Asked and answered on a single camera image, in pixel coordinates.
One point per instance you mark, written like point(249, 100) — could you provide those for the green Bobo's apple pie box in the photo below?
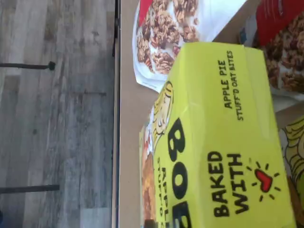
point(225, 142)
point(294, 154)

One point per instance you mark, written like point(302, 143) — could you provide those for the black metal shelf rack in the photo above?
point(116, 118)

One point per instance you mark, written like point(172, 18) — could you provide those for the white granola cereal box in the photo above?
point(166, 35)

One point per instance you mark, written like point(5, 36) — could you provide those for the red granola cereal box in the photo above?
point(285, 59)

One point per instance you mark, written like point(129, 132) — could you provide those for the black metal bar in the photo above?
point(28, 188)
point(26, 66)

